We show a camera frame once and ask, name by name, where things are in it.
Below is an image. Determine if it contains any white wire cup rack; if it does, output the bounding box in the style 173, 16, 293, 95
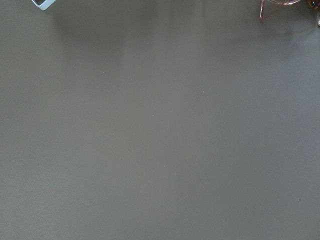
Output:
32, 0, 56, 11

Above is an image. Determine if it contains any copper wire bottle rack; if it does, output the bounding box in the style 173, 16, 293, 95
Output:
259, 0, 320, 29

